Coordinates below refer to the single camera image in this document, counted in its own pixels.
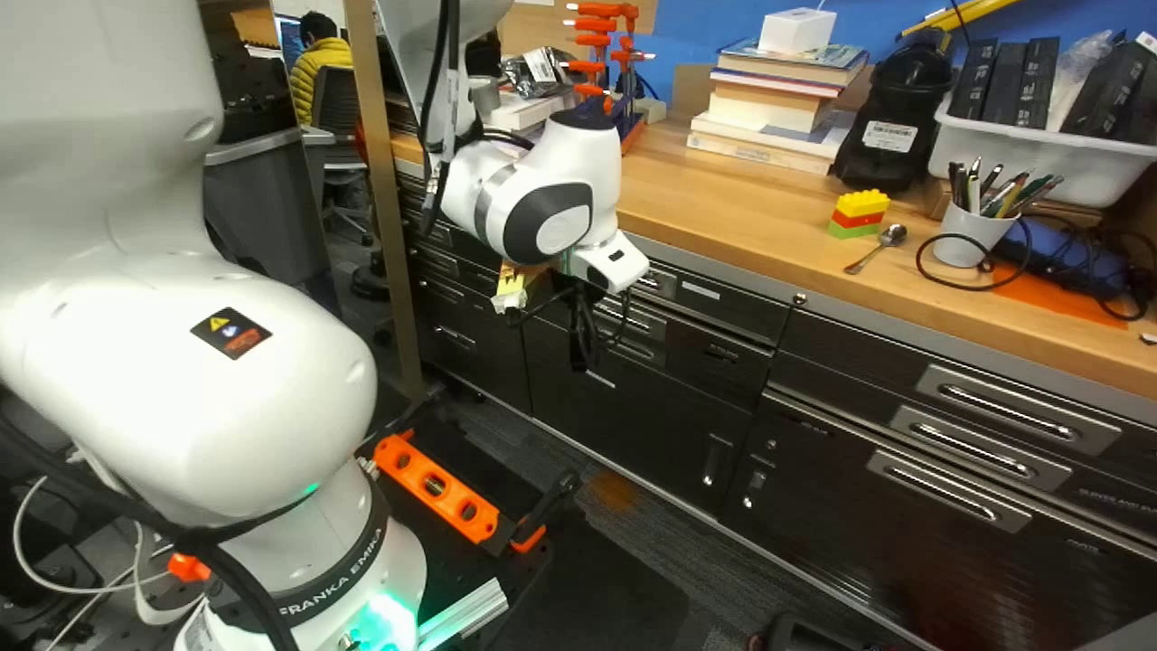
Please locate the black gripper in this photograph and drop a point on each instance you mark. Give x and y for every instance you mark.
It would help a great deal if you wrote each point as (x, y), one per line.
(562, 324)

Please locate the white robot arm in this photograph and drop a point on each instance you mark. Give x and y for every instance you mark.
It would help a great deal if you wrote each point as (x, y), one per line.
(207, 404)

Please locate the open grey drawer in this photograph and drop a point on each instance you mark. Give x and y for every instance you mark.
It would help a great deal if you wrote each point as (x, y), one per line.
(676, 377)

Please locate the orange spirit level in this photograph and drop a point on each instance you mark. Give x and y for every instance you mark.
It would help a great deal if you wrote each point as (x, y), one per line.
(454, 500)

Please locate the stack of books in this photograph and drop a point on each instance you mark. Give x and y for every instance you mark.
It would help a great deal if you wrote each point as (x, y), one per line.
(791, 111)

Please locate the colourful toy brick stack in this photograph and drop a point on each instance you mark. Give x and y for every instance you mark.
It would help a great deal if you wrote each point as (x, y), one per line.
(858, 210)

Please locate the metal spoon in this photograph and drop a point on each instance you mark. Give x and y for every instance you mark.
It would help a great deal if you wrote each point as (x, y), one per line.
(887, 235)

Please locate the grey trash bin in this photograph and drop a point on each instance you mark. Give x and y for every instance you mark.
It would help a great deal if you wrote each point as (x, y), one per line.
(262, 210)

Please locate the person in yellow shirt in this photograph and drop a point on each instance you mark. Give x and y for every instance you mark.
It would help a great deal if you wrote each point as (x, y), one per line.
(322, 47)

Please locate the white pen cup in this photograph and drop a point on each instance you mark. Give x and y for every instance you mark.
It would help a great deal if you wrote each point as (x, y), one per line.
(964, 235)

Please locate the closed cabinet drawers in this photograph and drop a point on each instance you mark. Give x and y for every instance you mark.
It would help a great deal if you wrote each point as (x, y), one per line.
(887, 463)

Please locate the white plastic bin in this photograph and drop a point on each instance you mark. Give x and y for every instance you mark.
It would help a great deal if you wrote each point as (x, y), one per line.
(1092, 172)

